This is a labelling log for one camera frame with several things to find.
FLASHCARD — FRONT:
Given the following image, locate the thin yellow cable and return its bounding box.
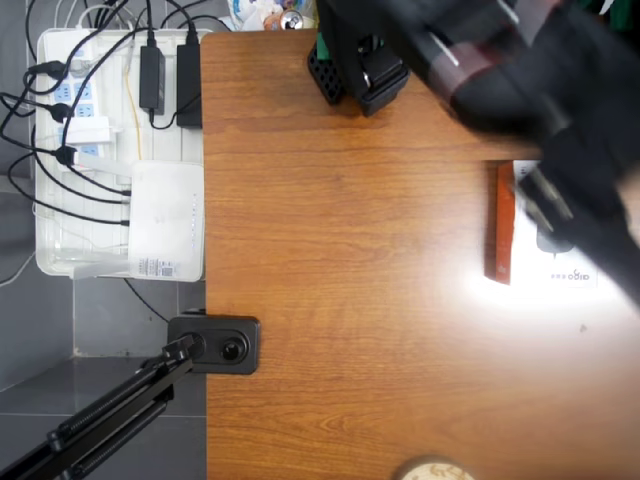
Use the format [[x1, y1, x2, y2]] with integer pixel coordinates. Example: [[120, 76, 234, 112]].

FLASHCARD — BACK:
[[123, 44, 145, 162]]

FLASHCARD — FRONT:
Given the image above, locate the round wooden coaster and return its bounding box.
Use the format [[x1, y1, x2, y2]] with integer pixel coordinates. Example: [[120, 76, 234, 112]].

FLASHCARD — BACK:
[[397, 455, 476, 480]]

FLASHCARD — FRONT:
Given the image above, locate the black stand clamp base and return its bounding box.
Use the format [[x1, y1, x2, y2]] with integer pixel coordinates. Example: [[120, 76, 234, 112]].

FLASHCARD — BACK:
[[166, 313, 262, 376]]

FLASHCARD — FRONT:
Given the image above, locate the white charger plug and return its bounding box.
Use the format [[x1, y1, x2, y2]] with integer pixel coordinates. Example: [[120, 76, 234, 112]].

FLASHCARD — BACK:
[[64, 115, 115, 146]]

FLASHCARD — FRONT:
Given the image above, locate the black adapter output cable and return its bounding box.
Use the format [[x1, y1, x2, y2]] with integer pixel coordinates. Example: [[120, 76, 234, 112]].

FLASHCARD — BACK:
[[147, 92, 204, 130]]

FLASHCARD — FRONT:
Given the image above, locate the white router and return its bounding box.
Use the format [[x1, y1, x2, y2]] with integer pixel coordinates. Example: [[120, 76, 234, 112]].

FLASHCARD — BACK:
[[72, 152, 207, 284]]

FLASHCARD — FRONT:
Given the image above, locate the black power cable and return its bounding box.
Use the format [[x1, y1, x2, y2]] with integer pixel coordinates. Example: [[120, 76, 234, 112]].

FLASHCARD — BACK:
[[164, 0, 201, 46], [144, 0, 157, 49]]

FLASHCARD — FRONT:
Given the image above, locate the white power strip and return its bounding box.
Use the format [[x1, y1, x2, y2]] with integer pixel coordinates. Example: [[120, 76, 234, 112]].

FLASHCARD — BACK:
[[47, 42, 109, 171]]

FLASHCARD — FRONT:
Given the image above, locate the slim black power adapter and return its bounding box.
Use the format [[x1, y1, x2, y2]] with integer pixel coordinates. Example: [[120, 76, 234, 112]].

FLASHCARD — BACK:
[[138, 45, 167, 116]]

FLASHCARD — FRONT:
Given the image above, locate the orange white mouse box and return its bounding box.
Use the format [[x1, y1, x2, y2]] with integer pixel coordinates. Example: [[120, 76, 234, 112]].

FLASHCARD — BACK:
[[483, 159, 601, 291]]

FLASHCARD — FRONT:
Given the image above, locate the black router cable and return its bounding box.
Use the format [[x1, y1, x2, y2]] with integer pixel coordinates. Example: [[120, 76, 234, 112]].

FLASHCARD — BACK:
[[64, 159, 132, 196], [30, 124, 132, 205], [7, 152, 132, 226]]

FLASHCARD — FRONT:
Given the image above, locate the printed white plastic bag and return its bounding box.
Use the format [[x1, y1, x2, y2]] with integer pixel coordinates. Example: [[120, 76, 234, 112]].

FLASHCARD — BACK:
[[227, 0, 281, 31]]

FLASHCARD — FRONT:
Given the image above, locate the white plastic tray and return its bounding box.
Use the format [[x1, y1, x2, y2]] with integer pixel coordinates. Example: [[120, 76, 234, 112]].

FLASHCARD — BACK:
[[34, 27, 209, 281]]

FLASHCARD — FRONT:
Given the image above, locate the dark green cloth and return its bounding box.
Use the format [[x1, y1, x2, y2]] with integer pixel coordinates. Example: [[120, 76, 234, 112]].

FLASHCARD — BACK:
[[597, 0, 640, 31]]

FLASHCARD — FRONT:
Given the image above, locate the black floor cable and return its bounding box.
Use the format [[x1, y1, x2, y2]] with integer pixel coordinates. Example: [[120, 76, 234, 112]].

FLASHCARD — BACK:
[[122, 277, 171, 324]]

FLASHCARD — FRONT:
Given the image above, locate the wide black power adapter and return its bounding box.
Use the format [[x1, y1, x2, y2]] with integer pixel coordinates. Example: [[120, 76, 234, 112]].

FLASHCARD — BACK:
[[175, 43, 204, 129]]

